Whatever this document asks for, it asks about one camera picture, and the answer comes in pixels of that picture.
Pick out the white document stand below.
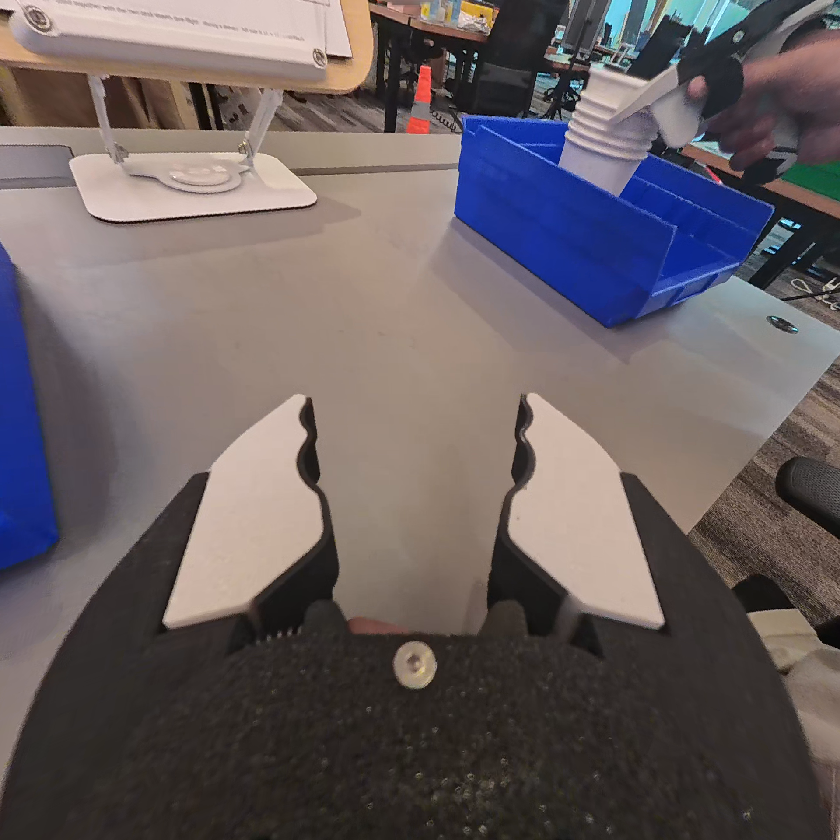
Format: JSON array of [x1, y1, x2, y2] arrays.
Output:
[[10, 0, 319, 224]]

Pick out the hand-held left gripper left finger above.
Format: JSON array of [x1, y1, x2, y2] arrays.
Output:
[[162, 394, 341, 641]]

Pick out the orange traffic cone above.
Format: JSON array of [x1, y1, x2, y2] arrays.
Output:
[[406, 64, 434, 135]]

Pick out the blue plastic bin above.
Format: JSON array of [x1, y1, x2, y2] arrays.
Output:
[[454, 115, 775, 329], [0, 243, 60, 571]]

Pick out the person's right hand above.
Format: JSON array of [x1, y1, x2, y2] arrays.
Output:
[[686, 29, 840, 173]]

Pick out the green plastic bin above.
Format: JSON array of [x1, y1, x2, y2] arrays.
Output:
[[784, 157, 840, 198]]

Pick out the stack of nested white cups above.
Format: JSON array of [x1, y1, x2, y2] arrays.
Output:
[[558, 66, 660, 196]]

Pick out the black mesh chair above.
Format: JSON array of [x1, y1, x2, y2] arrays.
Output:
[[469, 0, 567, 120]]

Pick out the black office chair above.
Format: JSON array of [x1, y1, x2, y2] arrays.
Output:
[[731, 456, 840, 614]]

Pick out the printed instruction sheet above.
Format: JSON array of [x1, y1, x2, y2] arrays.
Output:
[[46, 0, 352, 60]]

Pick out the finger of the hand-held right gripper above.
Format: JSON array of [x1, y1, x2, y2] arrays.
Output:
[[610, 66, 707, 148]]

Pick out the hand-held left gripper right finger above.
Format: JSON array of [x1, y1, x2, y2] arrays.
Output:
[[487, 392, 665, 644]]

